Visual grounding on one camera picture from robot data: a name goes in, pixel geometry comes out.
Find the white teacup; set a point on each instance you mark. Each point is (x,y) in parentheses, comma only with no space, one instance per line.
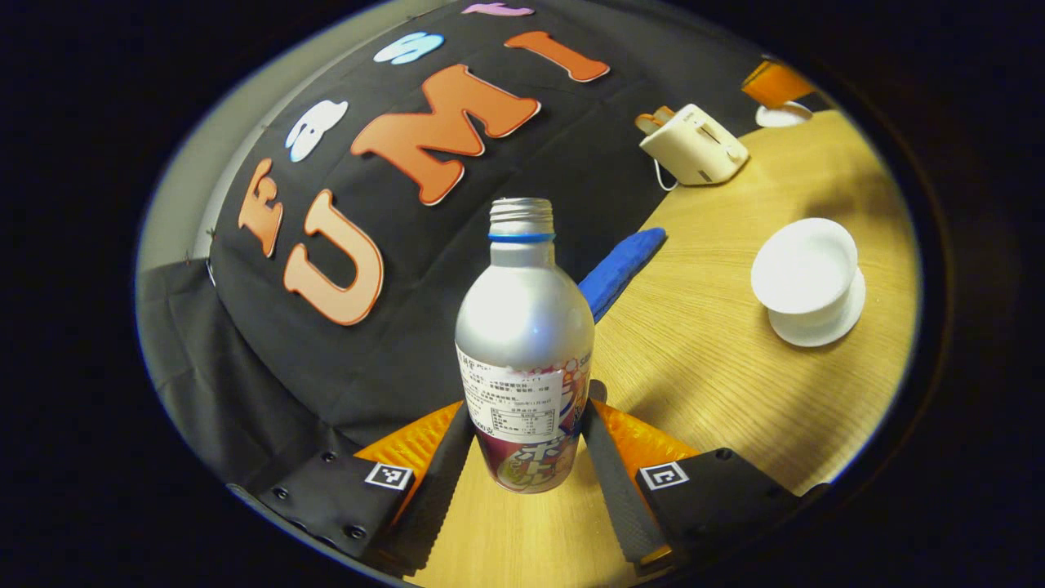
(804,265)

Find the brown toast slice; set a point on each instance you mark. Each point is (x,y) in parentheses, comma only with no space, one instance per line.
(664,114)
(647,124)

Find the white toaster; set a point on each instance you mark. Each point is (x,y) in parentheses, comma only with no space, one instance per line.
(694,147)

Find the black backdrop cloth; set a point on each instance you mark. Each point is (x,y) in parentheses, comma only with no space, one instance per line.
(392,343)

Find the white saucer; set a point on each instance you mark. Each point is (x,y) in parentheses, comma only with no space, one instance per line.
(824,331)

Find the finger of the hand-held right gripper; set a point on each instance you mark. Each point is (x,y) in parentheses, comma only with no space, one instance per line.
(775,82)

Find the blue towel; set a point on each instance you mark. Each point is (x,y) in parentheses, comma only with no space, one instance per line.
(620,265)

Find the silver water bottle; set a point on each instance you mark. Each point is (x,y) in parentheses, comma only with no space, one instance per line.
(522,327)

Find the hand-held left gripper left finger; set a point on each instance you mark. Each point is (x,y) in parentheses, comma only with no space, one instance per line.
(441,490)

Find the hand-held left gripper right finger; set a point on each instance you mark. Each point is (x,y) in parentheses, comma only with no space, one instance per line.
(620,490)

